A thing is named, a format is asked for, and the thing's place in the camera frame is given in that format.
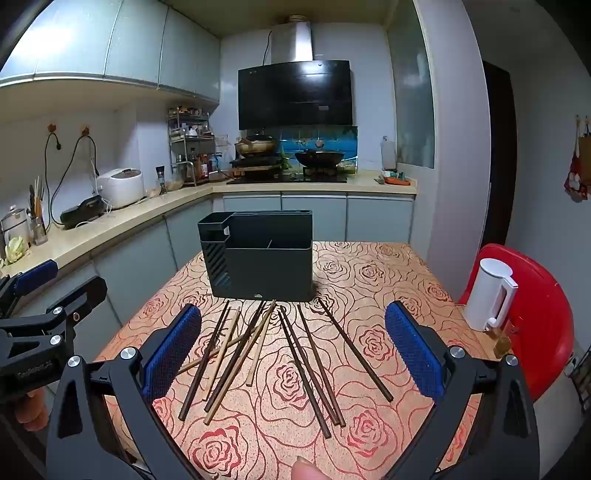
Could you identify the blue backsplash panel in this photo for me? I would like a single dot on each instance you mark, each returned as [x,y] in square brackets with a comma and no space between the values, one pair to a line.
[323,138]

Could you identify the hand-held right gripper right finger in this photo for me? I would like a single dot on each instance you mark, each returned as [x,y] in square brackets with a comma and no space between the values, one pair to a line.
[413,355]

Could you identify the dark wooden chopstick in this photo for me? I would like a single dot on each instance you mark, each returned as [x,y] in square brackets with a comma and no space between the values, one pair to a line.
[318,412]
[356,350]
[205,360]
[229,369]

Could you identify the glass jar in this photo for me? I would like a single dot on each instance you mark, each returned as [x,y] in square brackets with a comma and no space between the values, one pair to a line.
[175,183]

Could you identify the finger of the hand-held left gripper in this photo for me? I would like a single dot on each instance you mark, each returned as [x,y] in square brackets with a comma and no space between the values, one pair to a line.
[90,290]
[37,274]

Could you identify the black range hood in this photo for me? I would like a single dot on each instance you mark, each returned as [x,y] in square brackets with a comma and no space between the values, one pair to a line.
[295,92]

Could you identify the person's left hand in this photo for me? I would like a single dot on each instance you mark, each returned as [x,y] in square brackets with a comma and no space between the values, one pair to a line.
[34,415]

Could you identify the rose patterned tablecloth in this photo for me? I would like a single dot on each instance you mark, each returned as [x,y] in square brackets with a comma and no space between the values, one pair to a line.
[369,277]

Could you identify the pale cabbage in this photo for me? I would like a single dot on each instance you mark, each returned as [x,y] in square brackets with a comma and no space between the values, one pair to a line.
[14,249]

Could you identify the white plastic bottle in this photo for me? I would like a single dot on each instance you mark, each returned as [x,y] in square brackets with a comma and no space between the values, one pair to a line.
[388,154]

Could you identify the light wooden chopstick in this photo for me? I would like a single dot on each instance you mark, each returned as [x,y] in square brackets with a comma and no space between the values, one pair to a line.
[223,350]
[261,350]
[187,367]

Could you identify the orange tray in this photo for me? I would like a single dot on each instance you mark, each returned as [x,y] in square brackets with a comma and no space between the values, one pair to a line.
[399,181]

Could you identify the dark grey utensil holder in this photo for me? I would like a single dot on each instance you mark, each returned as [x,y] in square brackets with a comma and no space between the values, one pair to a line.
[258,267]

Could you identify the grey upper kitchen cabinet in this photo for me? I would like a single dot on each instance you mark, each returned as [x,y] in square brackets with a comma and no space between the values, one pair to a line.
[92,41]

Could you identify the black countertop appliance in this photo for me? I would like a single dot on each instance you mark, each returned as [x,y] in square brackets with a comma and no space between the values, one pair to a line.
[83,212]

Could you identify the group of wooden chopsticks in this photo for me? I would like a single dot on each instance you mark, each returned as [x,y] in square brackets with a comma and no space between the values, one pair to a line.
[262,323]

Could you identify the frosted glass window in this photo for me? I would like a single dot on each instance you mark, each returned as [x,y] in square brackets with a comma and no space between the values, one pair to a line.
[415,92]

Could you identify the white electric kettle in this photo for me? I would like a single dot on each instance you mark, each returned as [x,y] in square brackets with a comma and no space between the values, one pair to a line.
[485,295]

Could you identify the black pepper grinder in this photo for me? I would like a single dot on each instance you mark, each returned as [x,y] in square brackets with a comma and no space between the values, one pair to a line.
[161,182]

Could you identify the black wok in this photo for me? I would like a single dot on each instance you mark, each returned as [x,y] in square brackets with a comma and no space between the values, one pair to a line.
[321,159]

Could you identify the dark wooden door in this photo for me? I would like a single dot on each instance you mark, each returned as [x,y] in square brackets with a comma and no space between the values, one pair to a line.
[498,161]

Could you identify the black gas hob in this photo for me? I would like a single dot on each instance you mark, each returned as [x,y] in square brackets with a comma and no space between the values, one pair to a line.
[323,179]

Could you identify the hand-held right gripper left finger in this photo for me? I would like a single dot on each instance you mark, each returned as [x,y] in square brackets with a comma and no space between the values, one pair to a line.
[173,350]

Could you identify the golden cooking pot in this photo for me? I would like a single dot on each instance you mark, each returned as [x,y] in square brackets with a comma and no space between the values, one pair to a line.
[256,146]

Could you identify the white rice cooker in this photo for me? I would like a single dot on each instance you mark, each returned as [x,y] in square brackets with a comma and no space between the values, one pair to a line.
[121,189]

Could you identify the red plastic chair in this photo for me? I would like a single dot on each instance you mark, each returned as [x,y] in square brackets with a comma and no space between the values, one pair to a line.
[540,323]

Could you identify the red hanging cloth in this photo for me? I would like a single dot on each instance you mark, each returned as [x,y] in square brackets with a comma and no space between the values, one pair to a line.
[577,175]

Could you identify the person's right hand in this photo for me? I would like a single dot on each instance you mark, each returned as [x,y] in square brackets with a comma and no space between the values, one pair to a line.
[308,470]

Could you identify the metal spice rack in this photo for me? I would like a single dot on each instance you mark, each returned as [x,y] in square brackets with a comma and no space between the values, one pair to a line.
[191,137]

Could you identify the steel pot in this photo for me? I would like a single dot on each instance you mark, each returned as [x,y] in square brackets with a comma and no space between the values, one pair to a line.
[14,226]

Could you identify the reddish brown wooden chopstick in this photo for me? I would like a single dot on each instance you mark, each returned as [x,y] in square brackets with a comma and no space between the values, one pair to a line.
[308,328]
[314,374]

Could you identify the beige kitchen countertop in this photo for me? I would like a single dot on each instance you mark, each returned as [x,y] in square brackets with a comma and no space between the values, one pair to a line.
[138,210]

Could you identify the countertop cup with utensils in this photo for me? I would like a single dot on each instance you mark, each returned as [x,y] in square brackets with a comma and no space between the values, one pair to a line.
[39,230]

